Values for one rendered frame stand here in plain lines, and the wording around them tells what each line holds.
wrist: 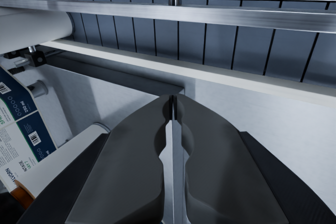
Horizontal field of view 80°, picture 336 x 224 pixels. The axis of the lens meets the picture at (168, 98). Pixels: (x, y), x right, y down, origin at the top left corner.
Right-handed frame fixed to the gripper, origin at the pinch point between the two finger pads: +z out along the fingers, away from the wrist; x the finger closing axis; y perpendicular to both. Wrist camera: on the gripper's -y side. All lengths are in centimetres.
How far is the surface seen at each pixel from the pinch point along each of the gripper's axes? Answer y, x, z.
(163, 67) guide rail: 4.0, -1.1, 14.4
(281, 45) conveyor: 0.3, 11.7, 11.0
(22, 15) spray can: -1.8, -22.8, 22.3
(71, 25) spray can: 0.9, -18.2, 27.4
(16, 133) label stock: 27, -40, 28
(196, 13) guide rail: -3.7, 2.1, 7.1
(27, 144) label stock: 31, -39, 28
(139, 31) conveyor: 0.7, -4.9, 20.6
